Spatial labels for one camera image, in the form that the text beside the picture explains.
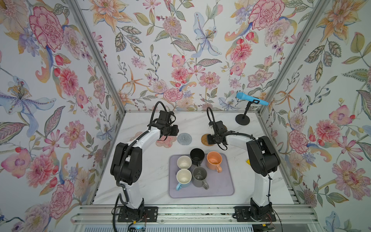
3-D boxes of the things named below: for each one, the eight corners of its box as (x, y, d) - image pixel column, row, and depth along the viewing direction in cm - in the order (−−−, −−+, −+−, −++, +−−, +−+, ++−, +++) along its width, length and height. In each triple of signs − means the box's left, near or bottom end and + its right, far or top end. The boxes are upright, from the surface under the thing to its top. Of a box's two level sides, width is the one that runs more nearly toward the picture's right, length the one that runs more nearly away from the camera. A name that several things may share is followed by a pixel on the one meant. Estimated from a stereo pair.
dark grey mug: (192, 190, 82) (193, 185, 75) (192, 172, 89) (192, 165, 81) (206, 190, 82) (208, 185, 75) (205, 172, 89) (206, 165, 81)
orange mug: (207, 175, 88) (209, 169, 81) (205, 157, 96) (207, 151, 89) (221, 175, 88) (224, 169, 81) (218, 157, 96) (221, 151, 89)
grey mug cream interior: (175, 170, 91) (174, 164, 84) (180, 159, 95) (180, 153, 89) (187, 175, 89) (187, 169, 82) (191, 163, 93) (192, 157, 87)
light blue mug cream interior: (176, 193, 82) (176, 188, 74) (177, 175, 88) (176, 168, 81) (191, 193, 82) (191, 188, 74) (190, 175, 88) (191, 168, 81)
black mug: (186, 163, 94) (187, 156, 86) (194, 153, 99) (195, 145, 91) (197, 170, 91) (199, 163, 83) (204, 160, 96) (206, 152, 88)
